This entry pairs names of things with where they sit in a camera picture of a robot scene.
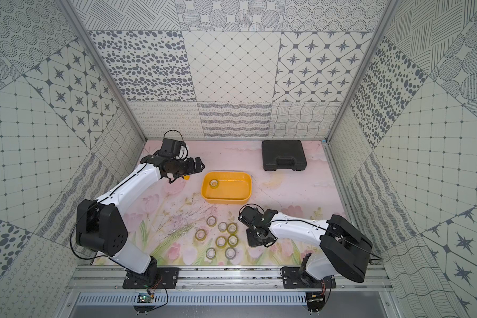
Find left green circuit board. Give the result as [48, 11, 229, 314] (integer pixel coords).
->
[133, 294, 156, 315]

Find white slotted cable duct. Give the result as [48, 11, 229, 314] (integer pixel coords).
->
[76, 291, 306, 306]

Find yellow plastic storage box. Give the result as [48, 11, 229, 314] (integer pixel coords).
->
[201, 171, 253, 205]

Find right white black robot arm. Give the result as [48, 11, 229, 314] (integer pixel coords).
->
[238, 205, 373, 283]

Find right circuit board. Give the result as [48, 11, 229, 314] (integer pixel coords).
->
[306, 293, 326, 314]

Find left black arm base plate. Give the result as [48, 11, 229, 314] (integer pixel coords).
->
[122, 267, 181, 290]

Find transparent tape roll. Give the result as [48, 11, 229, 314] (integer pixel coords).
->
[225, 247, 237, 260]
[215, 236, 227, 249]
[227, 235, 239, 248]
[205, 248, 217, 260]
[195, 229, 207, 242]
[209, 180, 219, 188]
[206, 216, 217, 227]
[227, 223, 238, 235]
[217, 222, 228, 233]

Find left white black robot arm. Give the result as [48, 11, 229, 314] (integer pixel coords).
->
[73, 155, 205, 275]

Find black plastic tool case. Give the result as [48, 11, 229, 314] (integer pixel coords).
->
[261, 140, 307, 172]

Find aluminium mounting rail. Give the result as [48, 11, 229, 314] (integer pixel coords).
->
[66, 265, 394, 292]

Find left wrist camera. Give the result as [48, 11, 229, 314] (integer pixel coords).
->
[158, 138, 186, 159]

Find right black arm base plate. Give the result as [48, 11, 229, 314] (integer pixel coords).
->
[280, 266, 337, 289]

